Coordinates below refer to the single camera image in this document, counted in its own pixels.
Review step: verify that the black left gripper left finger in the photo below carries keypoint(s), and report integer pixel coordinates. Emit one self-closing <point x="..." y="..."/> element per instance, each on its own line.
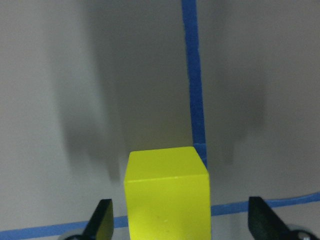
<point x="101" y="224"/>

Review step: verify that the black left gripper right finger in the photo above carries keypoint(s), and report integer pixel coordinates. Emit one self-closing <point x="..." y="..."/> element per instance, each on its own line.
<point x="264" y="224"/>

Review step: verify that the yellow cube block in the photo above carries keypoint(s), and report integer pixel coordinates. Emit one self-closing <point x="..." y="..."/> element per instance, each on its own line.
<point x="167" y="194"/>

